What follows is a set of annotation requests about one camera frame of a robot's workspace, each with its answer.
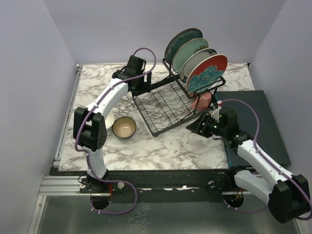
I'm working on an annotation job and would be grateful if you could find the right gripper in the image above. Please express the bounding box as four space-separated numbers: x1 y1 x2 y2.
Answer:
186 111 227 138

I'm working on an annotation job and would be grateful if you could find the plain pink mug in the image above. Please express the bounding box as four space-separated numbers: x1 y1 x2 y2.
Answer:
191 92 212 111

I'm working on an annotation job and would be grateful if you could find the black wire dish rack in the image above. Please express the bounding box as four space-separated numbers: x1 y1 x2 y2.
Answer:
132 59 225 137

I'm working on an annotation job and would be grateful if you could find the red plate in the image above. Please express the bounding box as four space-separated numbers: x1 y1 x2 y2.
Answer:
186 54 228 94

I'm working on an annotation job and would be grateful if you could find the white plate lettered rim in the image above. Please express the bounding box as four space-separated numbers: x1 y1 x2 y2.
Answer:
179 48 217 83

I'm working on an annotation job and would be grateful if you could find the light blue floral plate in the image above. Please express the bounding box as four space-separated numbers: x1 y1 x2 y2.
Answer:
172 38 209 73

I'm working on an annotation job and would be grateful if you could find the blue ceramic plate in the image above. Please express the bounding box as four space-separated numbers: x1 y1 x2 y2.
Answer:
164 28 203 64

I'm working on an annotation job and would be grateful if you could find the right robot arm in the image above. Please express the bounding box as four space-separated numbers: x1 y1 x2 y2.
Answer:
186 106 312 223

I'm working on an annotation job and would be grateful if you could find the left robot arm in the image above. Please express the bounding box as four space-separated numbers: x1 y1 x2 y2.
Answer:
73 55 151 193

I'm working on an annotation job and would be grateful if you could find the dark bowl cream inside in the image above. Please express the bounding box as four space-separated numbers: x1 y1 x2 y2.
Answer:
112 117 137 139

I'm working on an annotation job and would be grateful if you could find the white small bowl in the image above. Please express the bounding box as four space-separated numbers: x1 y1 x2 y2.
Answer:
105 112 115 130

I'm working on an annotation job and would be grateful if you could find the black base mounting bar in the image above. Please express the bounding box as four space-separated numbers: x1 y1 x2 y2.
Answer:
79 169 239 203

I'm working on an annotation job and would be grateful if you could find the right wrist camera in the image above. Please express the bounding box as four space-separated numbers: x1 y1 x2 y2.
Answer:
211 100 223 122

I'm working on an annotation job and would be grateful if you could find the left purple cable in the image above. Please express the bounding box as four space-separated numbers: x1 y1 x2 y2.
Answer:
74 47 157 186

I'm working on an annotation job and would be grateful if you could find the blue network switch box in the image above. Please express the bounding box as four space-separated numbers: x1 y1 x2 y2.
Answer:
216 90 291 166

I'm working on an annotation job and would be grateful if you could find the left aluminium rail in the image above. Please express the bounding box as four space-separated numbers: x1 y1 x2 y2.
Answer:
53 64 83 161

